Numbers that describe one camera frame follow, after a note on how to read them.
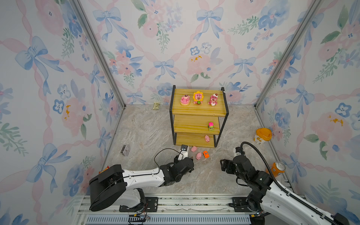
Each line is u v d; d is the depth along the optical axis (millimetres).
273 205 586
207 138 972
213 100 705
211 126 828
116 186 418
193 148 927
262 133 906
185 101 717
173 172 619
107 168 457
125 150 893
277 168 763
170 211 730
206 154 901
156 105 1202
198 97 715
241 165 607
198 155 901
